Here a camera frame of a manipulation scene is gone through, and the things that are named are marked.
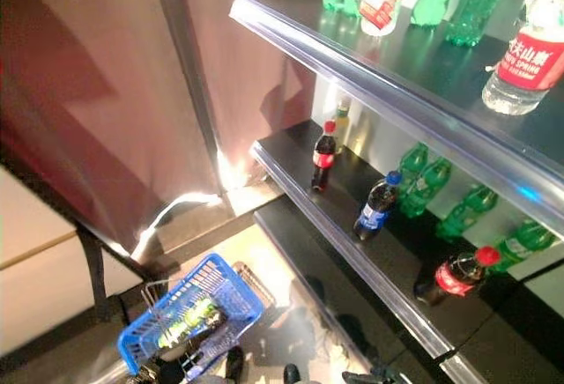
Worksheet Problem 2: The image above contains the white panel black frame stand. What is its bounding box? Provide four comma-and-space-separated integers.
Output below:
0, 154, 155, 358

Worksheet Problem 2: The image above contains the blue plastic shopping basket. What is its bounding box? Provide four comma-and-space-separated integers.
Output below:
116, 252, 265, 376

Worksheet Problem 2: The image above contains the yellow tea bottle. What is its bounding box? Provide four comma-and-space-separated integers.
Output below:
334, 95, 353, 156

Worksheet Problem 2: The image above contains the Coca-Cola bottle red cap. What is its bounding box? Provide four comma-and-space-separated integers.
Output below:
413, 246, 502, 306
310, 120, 338, 192

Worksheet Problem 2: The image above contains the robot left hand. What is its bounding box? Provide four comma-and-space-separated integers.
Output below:
131, 348, 204, 384

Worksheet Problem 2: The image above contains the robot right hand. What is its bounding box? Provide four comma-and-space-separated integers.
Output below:
342, 368, 411, 384

